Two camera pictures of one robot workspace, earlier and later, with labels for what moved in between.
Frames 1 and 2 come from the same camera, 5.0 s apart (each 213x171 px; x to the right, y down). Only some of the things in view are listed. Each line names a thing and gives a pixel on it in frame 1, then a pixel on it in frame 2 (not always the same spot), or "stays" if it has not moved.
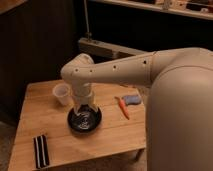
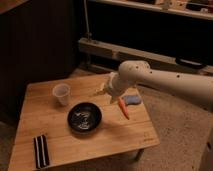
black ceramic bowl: (85, 120) stays
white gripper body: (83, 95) to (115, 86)
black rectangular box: (41, 151) stays
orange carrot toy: (121, 104) stays
